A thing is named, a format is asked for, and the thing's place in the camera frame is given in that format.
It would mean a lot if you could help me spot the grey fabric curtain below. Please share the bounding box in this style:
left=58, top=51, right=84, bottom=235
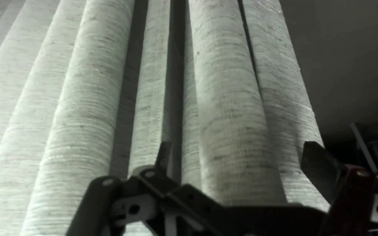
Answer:
left=0, top=0, right=328, bottom=236

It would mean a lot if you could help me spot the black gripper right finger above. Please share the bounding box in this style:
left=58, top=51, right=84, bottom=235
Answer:
left=300, top=142, right=377, bottom=236

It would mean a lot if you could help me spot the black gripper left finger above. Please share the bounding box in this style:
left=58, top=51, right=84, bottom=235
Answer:
left=64, top=142, right=181, bottom=236

